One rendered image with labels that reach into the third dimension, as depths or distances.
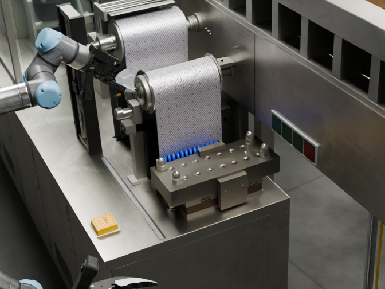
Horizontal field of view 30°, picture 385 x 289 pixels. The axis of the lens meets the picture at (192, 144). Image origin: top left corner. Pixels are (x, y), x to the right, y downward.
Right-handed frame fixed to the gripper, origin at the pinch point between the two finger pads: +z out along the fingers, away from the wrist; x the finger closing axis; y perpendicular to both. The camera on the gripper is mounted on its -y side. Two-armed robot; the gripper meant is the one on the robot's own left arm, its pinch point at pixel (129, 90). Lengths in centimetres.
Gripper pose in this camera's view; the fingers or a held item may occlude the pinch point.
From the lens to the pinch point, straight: 233.9
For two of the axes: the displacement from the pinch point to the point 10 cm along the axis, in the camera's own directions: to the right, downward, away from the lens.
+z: 7.1, 3.5, 6.1
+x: -4.4, -4.5, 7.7
